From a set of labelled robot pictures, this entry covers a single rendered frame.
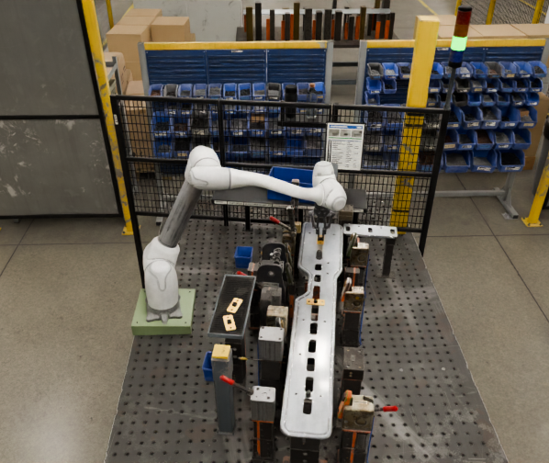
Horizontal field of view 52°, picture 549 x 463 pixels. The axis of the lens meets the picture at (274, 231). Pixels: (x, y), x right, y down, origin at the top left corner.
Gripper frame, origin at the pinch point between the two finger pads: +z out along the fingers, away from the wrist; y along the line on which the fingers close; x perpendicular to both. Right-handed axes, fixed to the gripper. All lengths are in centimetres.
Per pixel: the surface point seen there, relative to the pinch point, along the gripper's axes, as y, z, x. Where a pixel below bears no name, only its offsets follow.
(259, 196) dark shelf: -38, 2, 39
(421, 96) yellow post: 50, -54, 58
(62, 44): -187, -55, 136
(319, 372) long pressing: 3, 5, -89
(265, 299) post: -22, -5, -58
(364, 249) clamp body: 22.6, 2.0, -8.8
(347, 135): 12, -31, 54
